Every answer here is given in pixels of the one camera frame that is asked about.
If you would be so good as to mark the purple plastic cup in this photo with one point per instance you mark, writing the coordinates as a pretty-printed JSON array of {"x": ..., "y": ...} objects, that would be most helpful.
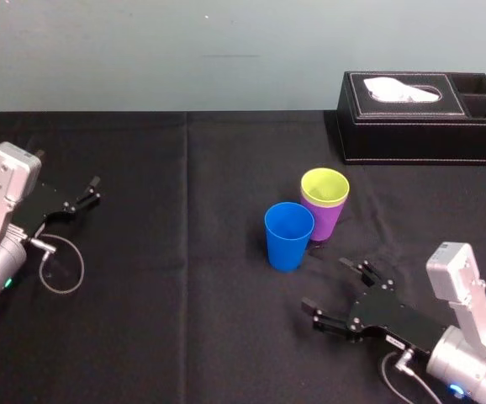
[{"x": 326, "y": 223}]

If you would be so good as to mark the black table cloth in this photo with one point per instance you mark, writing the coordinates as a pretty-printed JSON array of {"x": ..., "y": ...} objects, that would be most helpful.
[{"x": 150, "y": 252}]

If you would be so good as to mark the yellow-green plastic cup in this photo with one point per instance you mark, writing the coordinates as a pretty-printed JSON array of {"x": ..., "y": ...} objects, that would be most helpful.
[{"x": 325, "y": 187}]

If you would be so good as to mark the white tissue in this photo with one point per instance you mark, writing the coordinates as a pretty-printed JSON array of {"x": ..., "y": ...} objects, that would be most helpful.
[{"x": 398, "y": 90}]

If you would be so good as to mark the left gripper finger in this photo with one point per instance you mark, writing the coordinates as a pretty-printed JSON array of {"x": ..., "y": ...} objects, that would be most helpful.
[
  {"x": 86, "y": 191},
  {"x": 84, "y": 204}
]

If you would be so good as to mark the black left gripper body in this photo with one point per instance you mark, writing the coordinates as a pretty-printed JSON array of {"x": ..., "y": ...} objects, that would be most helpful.
[{"x": 43, "y": 206}]

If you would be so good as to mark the black leather tissue box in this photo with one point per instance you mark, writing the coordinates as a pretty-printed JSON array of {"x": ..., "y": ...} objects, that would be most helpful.
[{"x": 415, "y": 134}]

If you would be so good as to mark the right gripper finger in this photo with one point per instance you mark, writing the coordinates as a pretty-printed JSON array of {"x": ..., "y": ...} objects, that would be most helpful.
[
  {"x": 371, "y": 275},
  {"x": 329, "y": 322}
]

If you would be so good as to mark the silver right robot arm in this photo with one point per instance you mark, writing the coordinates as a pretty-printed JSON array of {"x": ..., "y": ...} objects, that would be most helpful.
[{"x": 466, "y": 349}]

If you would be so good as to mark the blue plastic cup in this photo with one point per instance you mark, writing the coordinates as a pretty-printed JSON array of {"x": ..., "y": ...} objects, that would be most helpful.
[{"x": 287, "y": 244}]

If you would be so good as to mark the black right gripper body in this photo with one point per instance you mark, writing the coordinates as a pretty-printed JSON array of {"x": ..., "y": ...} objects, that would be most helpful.
[{"x": 394, "y": 322}]

